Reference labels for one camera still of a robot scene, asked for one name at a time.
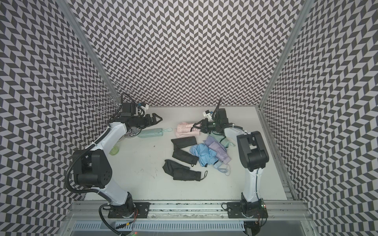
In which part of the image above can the pink sleeved umbrella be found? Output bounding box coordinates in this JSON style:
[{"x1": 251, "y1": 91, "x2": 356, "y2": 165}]
[{"x1": 176, "y1": 123, "x2": 200, "y2": 135}]

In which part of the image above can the pink sleeve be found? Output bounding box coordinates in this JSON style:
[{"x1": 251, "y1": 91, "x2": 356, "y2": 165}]
[{"x1": 175, "y1": 131, "x2": 200, "y2": 138}]

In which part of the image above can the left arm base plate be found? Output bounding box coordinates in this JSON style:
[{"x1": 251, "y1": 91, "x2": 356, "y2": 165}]
[{"x1": 108, "y1": 202, "x2": 151, "y2": 219}]

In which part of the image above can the wire glass rack stand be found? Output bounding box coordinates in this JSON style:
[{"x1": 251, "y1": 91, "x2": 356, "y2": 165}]
[{"x1": 87, "y1": 84, "x2": 121, "y2": 118}]

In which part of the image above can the blue sleeved umbrella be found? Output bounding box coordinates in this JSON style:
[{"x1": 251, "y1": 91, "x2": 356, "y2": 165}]
[{"x1": 190, "y1": 144, "x2": 230, "y2": 176}]

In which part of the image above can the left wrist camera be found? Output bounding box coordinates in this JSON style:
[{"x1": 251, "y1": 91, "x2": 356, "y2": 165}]
[{"x1": 137, "y1": 102, "x2": 149, "y2": 112}]

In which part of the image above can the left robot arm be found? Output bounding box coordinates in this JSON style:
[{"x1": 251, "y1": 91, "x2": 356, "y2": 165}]
[{"x1": 65, "y1": 92, "x2": 163, "y2": 218}]

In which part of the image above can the black sleeved umbrella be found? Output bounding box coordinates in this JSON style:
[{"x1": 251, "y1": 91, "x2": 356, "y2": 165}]
[
  {"x1": 172, "y1": 149, "x2": 199, "y2": 166},
  {"x1": 173, "y1": 169, "x2": 208, "y2": 182}
]

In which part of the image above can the green drinking glass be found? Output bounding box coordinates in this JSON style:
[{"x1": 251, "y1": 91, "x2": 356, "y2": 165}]
[{"x1": 109, "y1": 144, "x2": 120, "y2": 155}]

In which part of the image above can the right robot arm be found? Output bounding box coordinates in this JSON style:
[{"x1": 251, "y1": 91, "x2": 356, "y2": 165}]
[{"x1": 191, "y1": 99, "x2": 269, "y2": 219}]

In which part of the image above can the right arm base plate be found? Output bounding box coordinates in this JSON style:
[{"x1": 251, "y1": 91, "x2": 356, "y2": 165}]
[{"x1": 221, "y1": 202, "x2": 268, "y2": 219}]

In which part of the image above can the lavender sleeve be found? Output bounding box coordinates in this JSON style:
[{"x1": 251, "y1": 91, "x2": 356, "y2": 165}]
[{"x1": 204, "y1": 135, "x2": 219, "y2": 149}]

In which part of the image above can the lavender sleeved umbrella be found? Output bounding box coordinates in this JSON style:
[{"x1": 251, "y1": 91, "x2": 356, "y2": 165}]
[{"x1": 209, "y1": 142, "x2": 231, "y2": 164}]

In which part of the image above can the mint green sleeved umbrella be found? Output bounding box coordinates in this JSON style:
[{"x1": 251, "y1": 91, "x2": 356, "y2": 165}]
[{"x1": 210, "y1": 132, "x2": 235, "y2": 148}]

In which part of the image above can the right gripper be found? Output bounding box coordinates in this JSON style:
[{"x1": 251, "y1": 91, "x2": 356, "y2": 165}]
[{"x1": 193, "y1": 117, "x2": 221, "y2": 133}]

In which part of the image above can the black sleeve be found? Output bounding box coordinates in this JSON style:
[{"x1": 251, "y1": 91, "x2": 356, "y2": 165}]
[
  {"x1": 162, "y1": 159, "x2": 190, "y2": 177},
  {"x1": 171, "y1": 136, "x2": 197, "y2": 149}
]

